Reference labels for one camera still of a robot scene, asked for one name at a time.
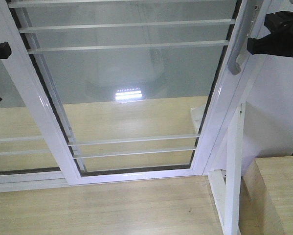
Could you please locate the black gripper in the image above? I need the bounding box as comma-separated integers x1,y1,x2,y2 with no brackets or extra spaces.
247,11,293,57

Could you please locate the grey metal door handle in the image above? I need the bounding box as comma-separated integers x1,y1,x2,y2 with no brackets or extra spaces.
227,0,263,75

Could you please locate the white framed sliding glass door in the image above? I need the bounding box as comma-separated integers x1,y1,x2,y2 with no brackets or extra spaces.
0,0,262,186

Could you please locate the white fixed glass door panel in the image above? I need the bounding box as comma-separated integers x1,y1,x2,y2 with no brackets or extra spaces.
0,0,68,192

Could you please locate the white rear support brace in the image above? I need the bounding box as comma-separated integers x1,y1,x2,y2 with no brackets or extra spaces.
190,104,206,132

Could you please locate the light wooden platform board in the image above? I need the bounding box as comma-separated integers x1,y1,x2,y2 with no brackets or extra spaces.
0,96,222,235

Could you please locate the white triangular support brace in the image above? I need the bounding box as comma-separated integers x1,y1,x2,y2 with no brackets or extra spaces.
208,103,246,235

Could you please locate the light wooden box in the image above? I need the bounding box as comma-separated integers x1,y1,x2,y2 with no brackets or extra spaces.
239,156,293,235

